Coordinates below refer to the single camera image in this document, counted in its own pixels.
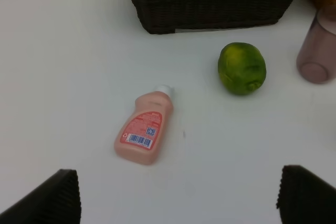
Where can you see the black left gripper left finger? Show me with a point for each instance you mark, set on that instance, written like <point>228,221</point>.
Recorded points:
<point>56,200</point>

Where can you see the translucent purple plastic cup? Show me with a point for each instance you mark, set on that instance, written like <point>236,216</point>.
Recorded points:
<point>316,59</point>

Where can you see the pink lotion bottle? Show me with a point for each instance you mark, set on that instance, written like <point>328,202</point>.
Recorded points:
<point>141,137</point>

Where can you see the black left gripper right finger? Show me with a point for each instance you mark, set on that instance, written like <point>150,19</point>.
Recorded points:
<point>304,197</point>

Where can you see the green lime fruit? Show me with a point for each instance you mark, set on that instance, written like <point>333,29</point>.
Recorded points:
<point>241,68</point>

